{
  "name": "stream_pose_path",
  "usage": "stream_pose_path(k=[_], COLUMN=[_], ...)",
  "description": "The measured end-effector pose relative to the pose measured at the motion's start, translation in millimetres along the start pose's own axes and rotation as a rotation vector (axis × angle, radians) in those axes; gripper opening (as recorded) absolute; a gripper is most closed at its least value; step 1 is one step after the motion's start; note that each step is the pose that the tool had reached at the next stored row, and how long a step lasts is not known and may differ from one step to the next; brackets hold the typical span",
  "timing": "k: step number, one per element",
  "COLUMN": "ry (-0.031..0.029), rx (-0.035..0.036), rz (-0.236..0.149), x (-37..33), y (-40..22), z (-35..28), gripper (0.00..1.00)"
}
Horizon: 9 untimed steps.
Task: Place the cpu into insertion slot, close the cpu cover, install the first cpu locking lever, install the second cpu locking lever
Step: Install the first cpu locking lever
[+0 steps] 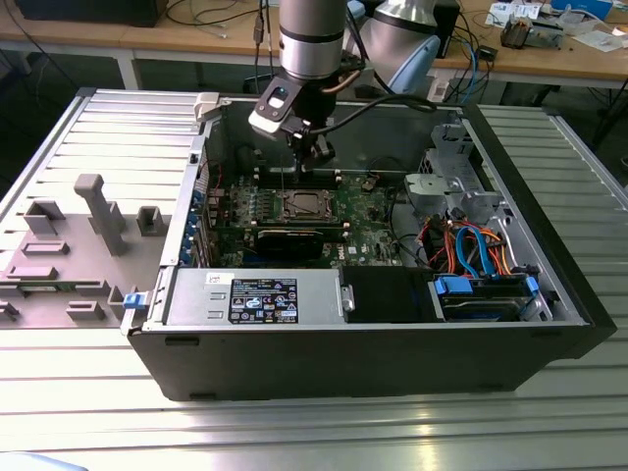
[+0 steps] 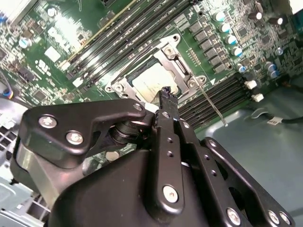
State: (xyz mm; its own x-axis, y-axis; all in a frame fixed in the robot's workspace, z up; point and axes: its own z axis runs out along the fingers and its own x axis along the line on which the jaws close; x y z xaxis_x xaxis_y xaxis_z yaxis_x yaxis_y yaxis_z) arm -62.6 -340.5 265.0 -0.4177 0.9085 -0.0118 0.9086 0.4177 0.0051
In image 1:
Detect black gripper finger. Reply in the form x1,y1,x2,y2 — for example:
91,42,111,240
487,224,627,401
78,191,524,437
303,128,339,175
291,125,309,177

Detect silver CPU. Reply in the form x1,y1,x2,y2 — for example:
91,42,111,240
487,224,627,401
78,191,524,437
288,194,323,216

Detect black case fan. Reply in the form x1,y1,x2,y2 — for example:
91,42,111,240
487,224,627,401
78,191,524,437
234,143,269,174

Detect green motherboard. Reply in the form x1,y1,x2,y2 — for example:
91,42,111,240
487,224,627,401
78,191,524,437
204,169,411,270

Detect black graphics card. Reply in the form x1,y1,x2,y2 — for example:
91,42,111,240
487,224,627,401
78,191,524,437
254,226,325,261

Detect beige case latch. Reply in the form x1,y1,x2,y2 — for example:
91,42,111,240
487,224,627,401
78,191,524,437
193,91,221,122

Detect grey metal drive cage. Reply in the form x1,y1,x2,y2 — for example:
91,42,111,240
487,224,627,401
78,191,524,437
402,122,511,232

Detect wooden desk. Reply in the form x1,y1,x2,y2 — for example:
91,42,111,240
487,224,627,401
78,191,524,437
0,0,284,92
426,0,628,92

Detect black tower on desk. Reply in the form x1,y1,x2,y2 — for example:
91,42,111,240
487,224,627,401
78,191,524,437
434,0,462,60

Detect black plastic shroud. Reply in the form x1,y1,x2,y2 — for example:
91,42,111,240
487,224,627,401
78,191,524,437
340,267,436,324

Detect grey power supply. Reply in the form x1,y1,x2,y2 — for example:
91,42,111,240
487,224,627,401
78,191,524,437
164,268,344,328

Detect copper heatsink cooler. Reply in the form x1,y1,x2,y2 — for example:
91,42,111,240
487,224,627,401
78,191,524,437
499,13,532,50

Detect black PC case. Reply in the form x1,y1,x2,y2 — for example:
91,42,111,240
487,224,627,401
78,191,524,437
120,87,617,403

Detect white papers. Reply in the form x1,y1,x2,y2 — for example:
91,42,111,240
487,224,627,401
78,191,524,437
490,2,541,26

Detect hard disk in blue carrier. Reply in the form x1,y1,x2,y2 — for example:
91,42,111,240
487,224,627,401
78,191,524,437
430,274,541,324

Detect black computer box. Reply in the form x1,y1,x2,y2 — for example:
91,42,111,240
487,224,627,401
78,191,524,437
14,0,161,28

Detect grey parts rack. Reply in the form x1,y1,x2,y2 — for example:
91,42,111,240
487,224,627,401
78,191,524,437
0,174,172,331

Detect blue cardboard box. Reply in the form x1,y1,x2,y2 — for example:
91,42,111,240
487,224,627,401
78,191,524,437
549,0,614,15

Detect copper coloured wrist hose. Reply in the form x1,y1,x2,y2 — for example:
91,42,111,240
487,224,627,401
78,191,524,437
321,68,365,95

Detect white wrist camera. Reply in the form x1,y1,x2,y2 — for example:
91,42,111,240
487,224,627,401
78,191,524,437
247,82,303,136

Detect thin black looped cable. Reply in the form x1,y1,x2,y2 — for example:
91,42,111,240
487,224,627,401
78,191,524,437
370,155,411,174

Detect black camera cable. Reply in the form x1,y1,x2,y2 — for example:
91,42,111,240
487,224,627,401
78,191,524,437
306,94,439,136

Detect long black cable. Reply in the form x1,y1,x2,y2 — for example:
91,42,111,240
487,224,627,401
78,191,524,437
387,184,433,269

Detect red wire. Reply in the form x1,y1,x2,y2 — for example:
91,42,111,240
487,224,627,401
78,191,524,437
419,218,445,256

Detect blue hanging cable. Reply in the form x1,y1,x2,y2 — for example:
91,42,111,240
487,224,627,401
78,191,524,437
468,41,488,97

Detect blue wire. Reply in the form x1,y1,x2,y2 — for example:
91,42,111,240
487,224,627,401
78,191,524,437
454,228,497,280

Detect orange wire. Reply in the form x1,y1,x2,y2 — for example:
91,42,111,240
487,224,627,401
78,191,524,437
425,219,516,279

